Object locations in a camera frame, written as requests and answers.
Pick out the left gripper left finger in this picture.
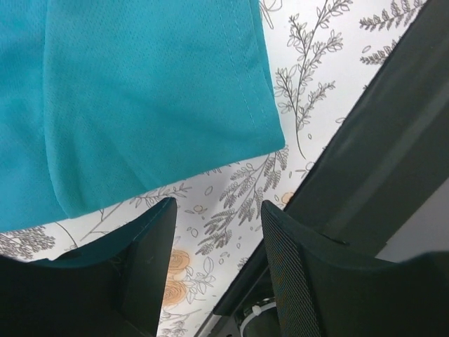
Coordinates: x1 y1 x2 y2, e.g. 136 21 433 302
1 197 177 336

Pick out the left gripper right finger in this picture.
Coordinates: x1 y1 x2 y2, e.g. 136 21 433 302
261 201 448 336

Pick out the floral table mat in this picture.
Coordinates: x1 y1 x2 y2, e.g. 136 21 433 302
1 1 423 336

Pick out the teal t shirt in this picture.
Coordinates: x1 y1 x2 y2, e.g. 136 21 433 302
1 1 285 231

